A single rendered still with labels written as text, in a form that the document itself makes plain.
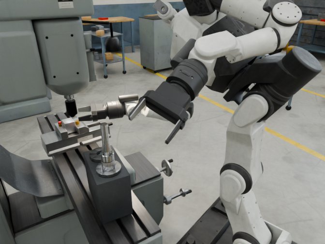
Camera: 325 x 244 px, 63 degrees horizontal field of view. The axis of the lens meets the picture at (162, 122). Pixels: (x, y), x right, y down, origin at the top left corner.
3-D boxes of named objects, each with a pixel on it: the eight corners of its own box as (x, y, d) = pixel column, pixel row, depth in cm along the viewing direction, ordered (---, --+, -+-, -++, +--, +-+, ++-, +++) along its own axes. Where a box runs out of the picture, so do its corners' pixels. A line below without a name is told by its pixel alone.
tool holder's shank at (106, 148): (101, 154, 91) (97, 126, 86) (103, 149, 94) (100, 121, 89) (110, 155, 91) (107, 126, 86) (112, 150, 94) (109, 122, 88)
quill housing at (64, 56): (81, 81, 133) (71, 11, 118) (95, 94, 117) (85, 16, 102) (40, 88, 124) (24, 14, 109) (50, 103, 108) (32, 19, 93)
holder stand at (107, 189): (115, 179, 120) (111, 142, 110) (133, 213, 102) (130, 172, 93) (88, 188, 115) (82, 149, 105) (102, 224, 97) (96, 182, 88)
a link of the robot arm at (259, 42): (237, 71, 78) (293, 54, 81) (248, 47, 68) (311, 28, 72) (221, 45, 82) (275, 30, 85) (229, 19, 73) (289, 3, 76)
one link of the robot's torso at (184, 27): (257, 73, 121) (203, 22, 129) (295, 22, 89) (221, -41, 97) (210, 112, 114) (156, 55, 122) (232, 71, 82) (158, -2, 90)
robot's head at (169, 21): (186, 22, 112) (172, 8, 114) (180, 12, 102) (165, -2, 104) (175, 34, 113) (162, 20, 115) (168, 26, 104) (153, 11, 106)
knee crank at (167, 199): (188, 189, 179) (188, 182, 176) (193, 194, 175) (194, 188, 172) (160, 202, 169) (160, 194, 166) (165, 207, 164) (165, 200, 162)
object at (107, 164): (100, 171, 93) (98, 158, 91) (104, 163, 98) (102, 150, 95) (113, 172, 93) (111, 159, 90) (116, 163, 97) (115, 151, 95)
